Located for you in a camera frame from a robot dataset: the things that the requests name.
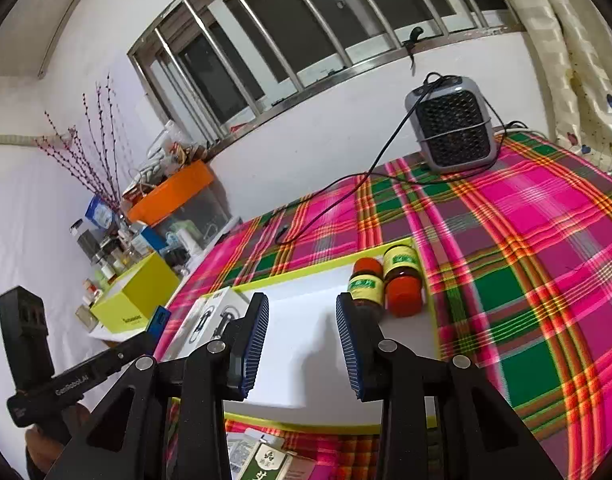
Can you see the purple dried branches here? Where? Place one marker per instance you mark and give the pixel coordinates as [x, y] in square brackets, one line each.
[111, 180]

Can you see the brown bottle dark red cap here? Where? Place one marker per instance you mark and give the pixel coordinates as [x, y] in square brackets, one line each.
[366, 287]

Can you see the barred window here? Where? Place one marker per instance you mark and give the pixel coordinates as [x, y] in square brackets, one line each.
[286, 25]

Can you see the white tray yellow-green rim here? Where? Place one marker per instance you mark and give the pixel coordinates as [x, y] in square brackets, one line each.
[296, 320]

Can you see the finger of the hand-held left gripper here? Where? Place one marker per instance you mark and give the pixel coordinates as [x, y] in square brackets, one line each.
[158, 321]

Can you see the blue box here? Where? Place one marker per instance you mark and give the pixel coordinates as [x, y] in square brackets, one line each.
[98, 212]

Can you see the clear storage bin orange lid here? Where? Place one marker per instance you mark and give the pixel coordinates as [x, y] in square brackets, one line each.
[176, 192]

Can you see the grey portable heater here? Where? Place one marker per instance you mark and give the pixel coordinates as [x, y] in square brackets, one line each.
[453, 130]

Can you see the brown bottle orange cap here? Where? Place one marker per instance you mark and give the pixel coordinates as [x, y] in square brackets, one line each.
[403, 295]

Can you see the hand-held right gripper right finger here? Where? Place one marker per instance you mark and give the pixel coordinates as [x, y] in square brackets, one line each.
[347, 350]

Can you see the blue white carton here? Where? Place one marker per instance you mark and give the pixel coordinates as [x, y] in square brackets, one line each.
[147, 240]

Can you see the clear plastic bag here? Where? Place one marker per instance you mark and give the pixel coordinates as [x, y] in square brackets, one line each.
[168, 135]

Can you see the white plastic bottle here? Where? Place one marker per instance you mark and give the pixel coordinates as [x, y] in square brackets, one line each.
[190, 244]

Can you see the white wall pipe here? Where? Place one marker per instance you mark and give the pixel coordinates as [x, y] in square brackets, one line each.
[16, 138]

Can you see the yellow-green cardboard box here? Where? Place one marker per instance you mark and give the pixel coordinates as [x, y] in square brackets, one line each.
[136, 290]

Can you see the person's left hand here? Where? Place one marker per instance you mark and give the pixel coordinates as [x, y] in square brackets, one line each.
[43, 452]

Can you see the cream patterned curtain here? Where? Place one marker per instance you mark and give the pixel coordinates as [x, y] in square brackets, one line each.
[561, 60]

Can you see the white earphone box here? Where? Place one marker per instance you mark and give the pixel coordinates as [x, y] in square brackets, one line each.
[206, 320]

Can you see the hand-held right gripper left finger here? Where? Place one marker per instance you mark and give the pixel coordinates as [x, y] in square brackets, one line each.
[253, 345]

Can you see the cluster of small jars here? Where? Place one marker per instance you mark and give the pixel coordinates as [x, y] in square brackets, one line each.
[101, 255]

